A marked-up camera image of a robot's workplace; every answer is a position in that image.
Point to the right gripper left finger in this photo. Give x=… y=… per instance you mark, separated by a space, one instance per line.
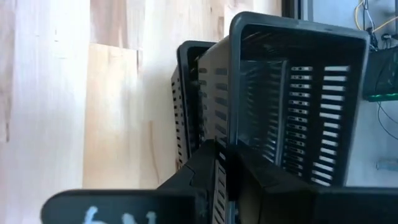
x=186 y=202

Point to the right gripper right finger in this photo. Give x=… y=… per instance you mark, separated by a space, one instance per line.
x=264 y=199

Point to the black box green light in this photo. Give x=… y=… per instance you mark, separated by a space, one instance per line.
x=382 y=74

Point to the black slotted plastic basket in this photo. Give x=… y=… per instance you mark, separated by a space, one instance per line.
x=178 y=124
x=264 y=109

